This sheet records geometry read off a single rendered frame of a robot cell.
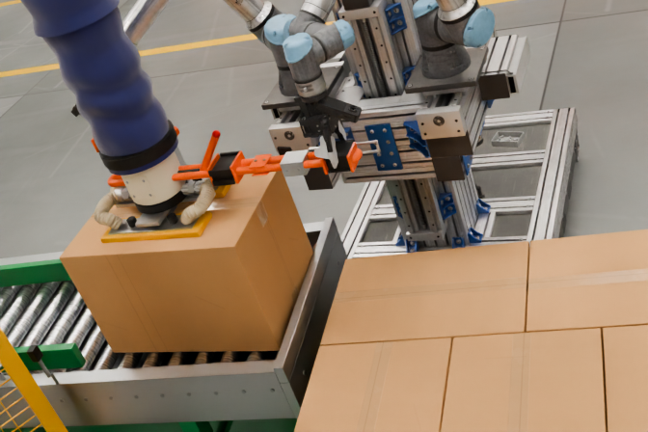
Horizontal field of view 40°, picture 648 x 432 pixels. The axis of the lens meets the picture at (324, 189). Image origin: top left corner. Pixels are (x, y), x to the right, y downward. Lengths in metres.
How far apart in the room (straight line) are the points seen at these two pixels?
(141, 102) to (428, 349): 1.04
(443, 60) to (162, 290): 1.08
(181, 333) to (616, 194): 1.95
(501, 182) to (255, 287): 1.46
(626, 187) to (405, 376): 1.73
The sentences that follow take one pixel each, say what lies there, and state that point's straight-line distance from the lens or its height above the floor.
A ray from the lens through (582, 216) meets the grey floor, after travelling 3.78.
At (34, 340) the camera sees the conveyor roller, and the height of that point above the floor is 0.54.
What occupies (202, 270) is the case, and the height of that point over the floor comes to 0.87.
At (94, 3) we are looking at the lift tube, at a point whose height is 1.64.
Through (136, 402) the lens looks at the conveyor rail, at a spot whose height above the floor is 0.50.
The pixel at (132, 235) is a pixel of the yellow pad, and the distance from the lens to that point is 2.68.
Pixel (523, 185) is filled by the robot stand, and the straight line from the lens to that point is 3.65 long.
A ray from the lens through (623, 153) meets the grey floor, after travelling 4.12.
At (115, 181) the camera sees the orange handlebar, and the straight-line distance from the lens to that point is 2.74.
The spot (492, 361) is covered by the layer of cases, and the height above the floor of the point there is 0.54.
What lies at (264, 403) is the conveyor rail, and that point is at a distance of 2.68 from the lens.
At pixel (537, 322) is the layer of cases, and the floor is 0.54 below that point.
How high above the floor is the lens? 2.26
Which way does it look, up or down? 31 degrees down
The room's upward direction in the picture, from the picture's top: 20 degrees counter-clockwise
